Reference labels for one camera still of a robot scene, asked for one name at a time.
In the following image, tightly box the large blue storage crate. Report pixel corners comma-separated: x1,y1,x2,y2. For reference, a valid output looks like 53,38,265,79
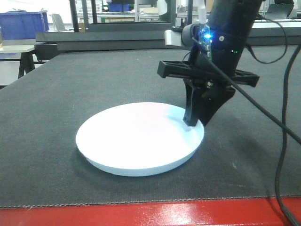
0,10,49,40

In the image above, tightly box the grey side table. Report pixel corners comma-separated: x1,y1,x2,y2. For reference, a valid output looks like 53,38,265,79
0,44,38,80

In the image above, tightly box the black raised platform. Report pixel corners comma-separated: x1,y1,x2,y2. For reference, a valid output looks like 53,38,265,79
36,22,301,56

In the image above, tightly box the dark grey table mat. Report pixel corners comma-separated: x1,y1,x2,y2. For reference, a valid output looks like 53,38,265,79
0,49,282,208

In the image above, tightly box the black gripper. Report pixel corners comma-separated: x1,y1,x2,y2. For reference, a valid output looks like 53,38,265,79
157,47,259,126

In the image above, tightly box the light blue round tray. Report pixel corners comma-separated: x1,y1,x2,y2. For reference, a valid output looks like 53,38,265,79
76,102,204,177

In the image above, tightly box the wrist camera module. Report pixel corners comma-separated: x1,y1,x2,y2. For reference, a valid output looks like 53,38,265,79
164,24,213,49

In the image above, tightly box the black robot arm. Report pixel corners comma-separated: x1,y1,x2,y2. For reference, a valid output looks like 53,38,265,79
158,0,261,126

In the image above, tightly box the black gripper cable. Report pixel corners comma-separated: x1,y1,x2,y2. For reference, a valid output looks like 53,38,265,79
191,16,301,226

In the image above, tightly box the red table edge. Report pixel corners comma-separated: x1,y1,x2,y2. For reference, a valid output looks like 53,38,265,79
0,198,289,226

